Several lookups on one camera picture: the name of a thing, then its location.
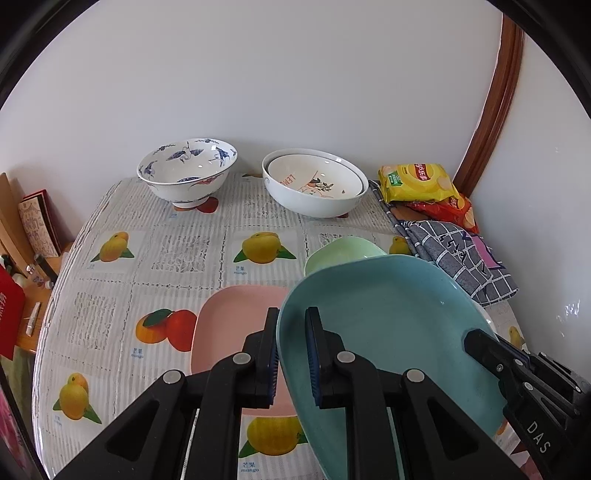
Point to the red chips bag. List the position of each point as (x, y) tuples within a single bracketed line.
[(455, 209)]

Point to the blue patterned white bowl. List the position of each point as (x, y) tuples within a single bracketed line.
[(187, 173)]

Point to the grey checked folded cloth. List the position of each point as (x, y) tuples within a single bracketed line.
[(463, 256)]

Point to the yellow chips bag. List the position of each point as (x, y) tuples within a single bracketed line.
[(415, 182)]

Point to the large white bowl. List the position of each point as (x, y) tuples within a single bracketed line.
[(307, 205)]

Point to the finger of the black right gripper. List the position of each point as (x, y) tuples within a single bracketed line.
[(496, 352)]

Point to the blue square plate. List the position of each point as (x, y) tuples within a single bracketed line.
[(400, 313)]

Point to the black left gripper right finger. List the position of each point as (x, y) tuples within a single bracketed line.
[(398, 426)]

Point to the brown wooden door frame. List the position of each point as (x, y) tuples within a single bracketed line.
[(496, 107)]

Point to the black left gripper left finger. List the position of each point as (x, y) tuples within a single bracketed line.
[(186, 427)]

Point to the pink square plate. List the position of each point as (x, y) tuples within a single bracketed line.
[(226, 318)]

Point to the red box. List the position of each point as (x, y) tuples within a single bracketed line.
[(12, 301)]

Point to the brown wooden side shelf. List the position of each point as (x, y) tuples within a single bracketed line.
[(15, 244)]

